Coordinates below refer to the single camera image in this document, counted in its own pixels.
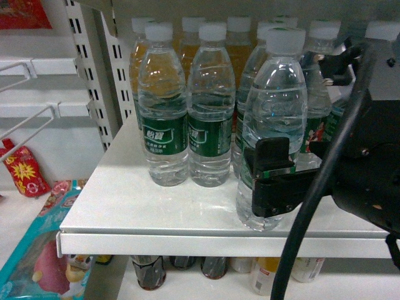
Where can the water bottle far right cap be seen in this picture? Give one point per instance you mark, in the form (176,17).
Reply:
(383,30)

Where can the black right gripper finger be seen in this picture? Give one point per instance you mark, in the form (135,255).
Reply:
(270,159)

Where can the water bottle behind held one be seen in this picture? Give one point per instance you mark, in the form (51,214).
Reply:
(251,69)

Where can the red packet top left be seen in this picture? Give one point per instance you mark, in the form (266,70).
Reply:
(17,14)

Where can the dark tea bottle left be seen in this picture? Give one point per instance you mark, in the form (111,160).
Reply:
(150,271)

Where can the orange drink bottle right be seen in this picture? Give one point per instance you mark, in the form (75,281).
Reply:
(238,44)

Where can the white upper shelf board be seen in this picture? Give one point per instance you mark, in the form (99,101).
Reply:
(122,211)

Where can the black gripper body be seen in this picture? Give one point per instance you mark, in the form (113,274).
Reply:
(365,182)

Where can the dark tea bottle middle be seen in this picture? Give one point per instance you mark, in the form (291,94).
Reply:
(182,262)

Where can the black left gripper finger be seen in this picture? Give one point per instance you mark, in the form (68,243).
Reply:
(277,194)

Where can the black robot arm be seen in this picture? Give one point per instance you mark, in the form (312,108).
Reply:
(377,72)

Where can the white drink bottle rear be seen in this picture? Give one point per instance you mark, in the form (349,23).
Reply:
(241,264)

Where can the orange drink bottle middle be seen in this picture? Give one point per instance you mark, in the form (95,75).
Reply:
(190,42)

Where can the dark tea bottle right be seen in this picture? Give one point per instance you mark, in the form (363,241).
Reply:
(214,267)

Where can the white orange drink bottle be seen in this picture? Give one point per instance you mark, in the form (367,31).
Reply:
(263,273)

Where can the front middle water bottle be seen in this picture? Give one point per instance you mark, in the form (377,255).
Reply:
(210,105)

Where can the white wire hook upper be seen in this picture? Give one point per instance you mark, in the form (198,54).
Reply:
(13,66)

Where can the clear water bottle green label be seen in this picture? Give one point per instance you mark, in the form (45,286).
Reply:
(276,106)

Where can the water bottle right rear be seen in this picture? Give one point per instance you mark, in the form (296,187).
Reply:
(320,40)

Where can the white wire hook lower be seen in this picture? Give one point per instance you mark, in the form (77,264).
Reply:
(50,112)

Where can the red snack pouch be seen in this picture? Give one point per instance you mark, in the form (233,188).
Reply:
(26,174)

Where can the dark tea bottle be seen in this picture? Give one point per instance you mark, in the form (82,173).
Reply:
(150,271)
(214,267)
(182,262)

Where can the white drink bottle right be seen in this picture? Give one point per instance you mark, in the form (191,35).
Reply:
(306,269)

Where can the white slotted shelf upright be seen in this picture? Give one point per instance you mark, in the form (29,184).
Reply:
(104,66)

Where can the teal snack bag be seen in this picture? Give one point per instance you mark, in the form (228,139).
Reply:
(34,269)

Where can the white wire hook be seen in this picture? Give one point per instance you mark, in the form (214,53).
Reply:
(50,112)
(13,66)

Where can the front left water bottle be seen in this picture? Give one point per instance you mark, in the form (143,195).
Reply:
(162,106)

